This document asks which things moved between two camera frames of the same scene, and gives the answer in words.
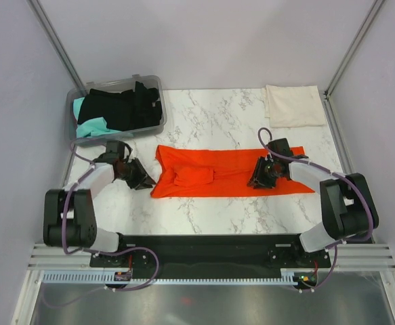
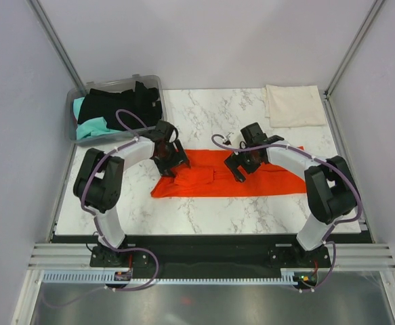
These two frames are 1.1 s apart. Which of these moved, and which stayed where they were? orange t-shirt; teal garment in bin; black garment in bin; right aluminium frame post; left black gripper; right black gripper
Moved: left black gripper; right black gripper
Stayed: black garment in bin; teal garment in bin; orange t-shirt; right aluminium frame post
